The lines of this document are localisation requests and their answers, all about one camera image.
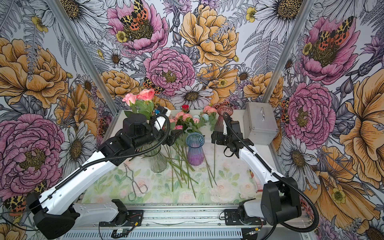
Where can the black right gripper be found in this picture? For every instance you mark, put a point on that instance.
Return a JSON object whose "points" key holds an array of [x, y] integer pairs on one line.
{"points": [[219, 141]]}

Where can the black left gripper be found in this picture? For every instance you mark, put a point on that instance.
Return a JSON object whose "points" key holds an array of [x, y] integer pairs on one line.
{"points": [[150, 122]]}

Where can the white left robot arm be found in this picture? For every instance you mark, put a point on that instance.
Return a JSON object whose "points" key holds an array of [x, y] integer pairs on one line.
{"points": [[55, 211]]}

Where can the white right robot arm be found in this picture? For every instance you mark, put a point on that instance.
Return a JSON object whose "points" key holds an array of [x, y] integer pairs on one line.
{"points": [[280, 197]]}

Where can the dark pink glass vase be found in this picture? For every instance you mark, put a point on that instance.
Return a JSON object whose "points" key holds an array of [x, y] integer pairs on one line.
{"points": [[224, 108]]}

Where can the clear glass vase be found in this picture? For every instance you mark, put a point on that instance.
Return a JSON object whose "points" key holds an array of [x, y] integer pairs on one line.
{"points": [[157, 160]]}

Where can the blue purple glass vase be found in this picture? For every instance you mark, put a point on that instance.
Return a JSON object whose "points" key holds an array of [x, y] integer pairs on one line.
{"points": [[195, 155]]}

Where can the grey metal box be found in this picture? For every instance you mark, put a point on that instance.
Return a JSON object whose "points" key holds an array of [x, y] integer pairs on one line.
{"points": [[260, 125]]}

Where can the floral table mat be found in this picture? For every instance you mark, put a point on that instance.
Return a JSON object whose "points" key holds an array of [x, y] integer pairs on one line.
{"points": [[171, 179]]}

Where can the pink flower stems on table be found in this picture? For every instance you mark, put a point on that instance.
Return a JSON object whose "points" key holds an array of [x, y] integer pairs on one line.
{"points": [[185, 123]]}

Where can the metal scissors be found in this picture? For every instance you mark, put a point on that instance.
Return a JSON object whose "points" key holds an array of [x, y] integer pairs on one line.
{"points": [[136, 187]]}

